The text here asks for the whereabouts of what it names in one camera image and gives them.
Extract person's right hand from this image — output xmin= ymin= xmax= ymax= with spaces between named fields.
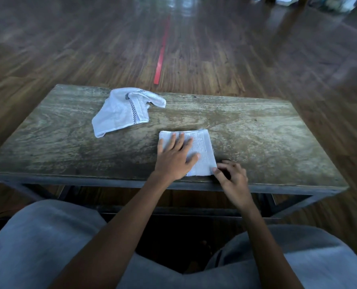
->
xmin=212 ymin=160 xmax=255 ymax=212

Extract white cloth with checkered trim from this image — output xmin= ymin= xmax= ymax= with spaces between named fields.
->
xmin=91 ymin=87 xmax=166 ymax=138

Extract wooden table with metal frame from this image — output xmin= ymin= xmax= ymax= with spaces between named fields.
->
xmin=0 ymin=84 xmax=350 ymax=220

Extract person's grey trousers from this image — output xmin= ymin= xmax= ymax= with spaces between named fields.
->
xmin=0 ymin=199 xmax=357 ymax=289

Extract person's left hand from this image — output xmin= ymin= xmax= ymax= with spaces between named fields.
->
xmin=153 ymin=132 xmax=201 ymax=181

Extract person's left forearm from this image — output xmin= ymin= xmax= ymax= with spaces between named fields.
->
xmin=48 ymin=172 xmax=174 ymax=289

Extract person's right forearm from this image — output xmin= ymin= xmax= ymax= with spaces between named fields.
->
xmin=241 ymin=205 xmax=305 ymax=289

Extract white towel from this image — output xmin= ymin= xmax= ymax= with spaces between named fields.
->
xmin=159 ymin=129 xmax=217 ymax=177

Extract red tape strip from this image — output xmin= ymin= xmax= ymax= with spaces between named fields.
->
xmin=153 ymin=16 xmax=170 ymax=85

